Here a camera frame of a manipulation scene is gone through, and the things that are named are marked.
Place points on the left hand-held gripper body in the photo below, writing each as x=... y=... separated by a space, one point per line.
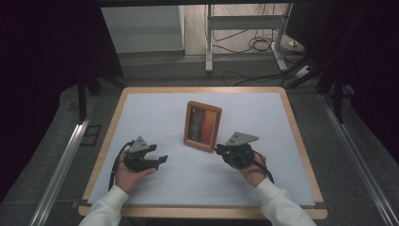
x=138 y=157

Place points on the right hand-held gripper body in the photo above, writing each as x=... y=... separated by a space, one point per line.
x=240 y=153

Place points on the wooden photo frame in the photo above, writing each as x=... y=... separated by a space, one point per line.
x=188 y=125

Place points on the person's left hand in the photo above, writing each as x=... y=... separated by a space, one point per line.
x=128 y=179

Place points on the person's right hand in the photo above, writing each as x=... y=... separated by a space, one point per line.
x=252 y=174

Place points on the white table mat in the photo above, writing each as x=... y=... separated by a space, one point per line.
x=188 y=182

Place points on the wooden table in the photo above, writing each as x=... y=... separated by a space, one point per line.
x=188 y=212

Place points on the black stand leg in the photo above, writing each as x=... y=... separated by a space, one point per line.
x=82 y=97
x=338 y=100

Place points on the white power strip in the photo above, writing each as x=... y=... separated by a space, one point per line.
x=303 y=72

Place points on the white metal stand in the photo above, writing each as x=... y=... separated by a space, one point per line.
x=209 y=47

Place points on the white panel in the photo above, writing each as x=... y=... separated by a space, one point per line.
x=141 y=29

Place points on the dark curtain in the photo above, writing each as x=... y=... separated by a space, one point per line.
x=373 y=69
x=37 y=78

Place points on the aluminium rail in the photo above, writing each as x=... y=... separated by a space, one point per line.
x=59 y=175
x=360 y=163

